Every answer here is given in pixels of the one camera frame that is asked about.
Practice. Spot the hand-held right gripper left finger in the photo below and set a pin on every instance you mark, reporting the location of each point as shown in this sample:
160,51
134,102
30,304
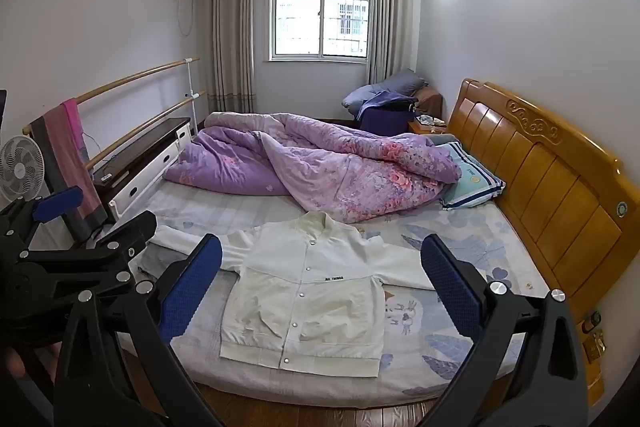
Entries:
192,287

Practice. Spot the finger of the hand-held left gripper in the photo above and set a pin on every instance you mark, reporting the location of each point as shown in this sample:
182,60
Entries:
135,229
57,203

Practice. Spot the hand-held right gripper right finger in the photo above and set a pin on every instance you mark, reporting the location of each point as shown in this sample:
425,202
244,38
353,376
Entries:
450,292

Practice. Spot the white snap-button jacket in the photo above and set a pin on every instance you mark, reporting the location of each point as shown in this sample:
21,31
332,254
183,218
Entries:
300,307

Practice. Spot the pile of pillows and clothes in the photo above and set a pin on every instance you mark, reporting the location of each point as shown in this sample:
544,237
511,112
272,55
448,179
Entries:
400,82

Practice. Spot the mauve towel with grey border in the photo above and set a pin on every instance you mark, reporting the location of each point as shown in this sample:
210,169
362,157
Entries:
65,167

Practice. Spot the bed with floral sheet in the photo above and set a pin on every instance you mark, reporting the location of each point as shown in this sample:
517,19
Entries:
450,332

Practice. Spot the white standing fan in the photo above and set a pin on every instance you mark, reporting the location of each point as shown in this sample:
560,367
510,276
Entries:
20,167

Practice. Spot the white drawer cabinet dark top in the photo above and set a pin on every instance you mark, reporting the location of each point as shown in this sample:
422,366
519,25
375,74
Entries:
145,147

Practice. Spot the teal striped pillow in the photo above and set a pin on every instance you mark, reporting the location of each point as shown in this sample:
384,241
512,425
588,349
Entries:
475,179

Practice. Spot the wooden headboard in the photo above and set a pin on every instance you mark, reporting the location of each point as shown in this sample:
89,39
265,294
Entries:
550,187

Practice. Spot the wooden nightstand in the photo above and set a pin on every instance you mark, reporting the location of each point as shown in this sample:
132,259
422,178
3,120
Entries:
417,129

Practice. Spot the purple floral quilt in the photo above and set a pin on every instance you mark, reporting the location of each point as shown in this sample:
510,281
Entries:
320,167

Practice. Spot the dark purple cloth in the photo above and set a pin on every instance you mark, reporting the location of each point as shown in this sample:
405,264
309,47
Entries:
380,117

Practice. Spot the brown armchair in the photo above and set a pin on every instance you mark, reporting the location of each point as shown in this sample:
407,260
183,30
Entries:
430,102

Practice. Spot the beige grey striped curtain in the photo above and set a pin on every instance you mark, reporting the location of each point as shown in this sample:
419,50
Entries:
395,17
230,32

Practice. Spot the white framed window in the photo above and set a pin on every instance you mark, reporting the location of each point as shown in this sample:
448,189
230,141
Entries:
300,17

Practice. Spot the wooden double wall barre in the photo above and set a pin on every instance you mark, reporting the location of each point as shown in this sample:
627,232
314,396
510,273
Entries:
190,82

